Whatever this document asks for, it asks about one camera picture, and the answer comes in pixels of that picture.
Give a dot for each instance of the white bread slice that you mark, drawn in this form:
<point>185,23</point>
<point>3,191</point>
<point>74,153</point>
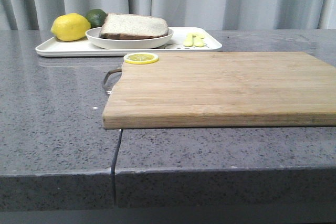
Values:
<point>133,27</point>

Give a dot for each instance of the round white plate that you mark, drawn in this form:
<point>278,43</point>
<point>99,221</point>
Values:
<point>93,37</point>

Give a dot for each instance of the white rectangular tray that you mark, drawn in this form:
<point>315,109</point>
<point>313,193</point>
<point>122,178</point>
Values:
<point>84,48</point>

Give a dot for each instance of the wooden cutting board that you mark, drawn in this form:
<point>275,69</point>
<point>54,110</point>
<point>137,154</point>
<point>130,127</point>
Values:
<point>209,89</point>

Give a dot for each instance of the lemon slice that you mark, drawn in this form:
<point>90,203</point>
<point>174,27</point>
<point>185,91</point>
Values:
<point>141,58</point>

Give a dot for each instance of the green lime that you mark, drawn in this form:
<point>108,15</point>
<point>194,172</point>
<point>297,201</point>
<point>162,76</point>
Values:
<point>96,17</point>

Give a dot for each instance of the yellow lemon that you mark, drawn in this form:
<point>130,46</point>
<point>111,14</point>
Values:
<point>70,27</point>

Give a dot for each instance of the cutting board metal handle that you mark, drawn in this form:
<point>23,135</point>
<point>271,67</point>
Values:
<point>108,85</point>

